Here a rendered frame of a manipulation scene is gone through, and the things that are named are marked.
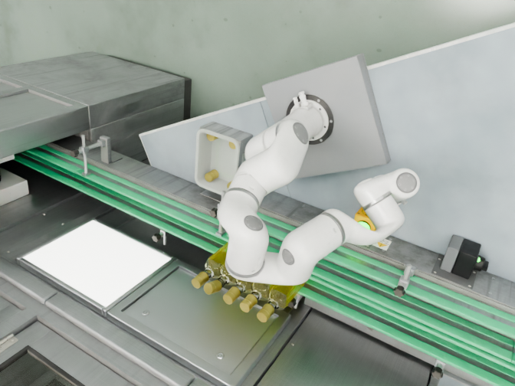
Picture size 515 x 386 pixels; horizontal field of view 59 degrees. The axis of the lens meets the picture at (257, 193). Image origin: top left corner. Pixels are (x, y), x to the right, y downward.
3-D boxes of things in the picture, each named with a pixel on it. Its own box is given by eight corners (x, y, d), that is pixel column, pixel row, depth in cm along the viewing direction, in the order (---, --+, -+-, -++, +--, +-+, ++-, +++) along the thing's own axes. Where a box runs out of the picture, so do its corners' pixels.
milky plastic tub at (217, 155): (208, 176, 174) (194, 184, 167) (211, 120, 163) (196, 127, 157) (246, 191, 167) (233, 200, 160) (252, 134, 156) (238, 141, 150)
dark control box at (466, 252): (444, 254, 137) (439, 269, 131) (453, 233, 134) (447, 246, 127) (473, 265, 134) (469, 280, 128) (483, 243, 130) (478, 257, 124)
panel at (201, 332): (93, 222, 185) (16, 263, 159) (93, 216, 184) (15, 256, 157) (290, 321, 149) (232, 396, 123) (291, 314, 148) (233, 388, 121)
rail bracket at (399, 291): (402, 269, 132) (389, 294, 122) (409, 248, 129) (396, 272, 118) (416, 274, 131) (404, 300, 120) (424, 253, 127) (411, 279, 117)
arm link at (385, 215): (309, 220, 107) (365, 186, 118) (339, 268, 106) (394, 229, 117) (327, 208, 100) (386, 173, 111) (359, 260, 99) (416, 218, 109)
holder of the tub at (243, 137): (208, 188, 177) (195, 195, 171) (212, 121, 164) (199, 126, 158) (245, 203, 170) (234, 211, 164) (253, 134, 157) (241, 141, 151)
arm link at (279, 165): (216, 193, 106) (265, 168, 96) (250, 133, 122) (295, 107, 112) (242, 220, 110) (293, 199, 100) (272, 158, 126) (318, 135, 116)
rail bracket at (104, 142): (114, 158, 194) (70, 177, 176) (112, 122, 186) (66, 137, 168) (123, 162, 192) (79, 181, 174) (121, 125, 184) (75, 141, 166)
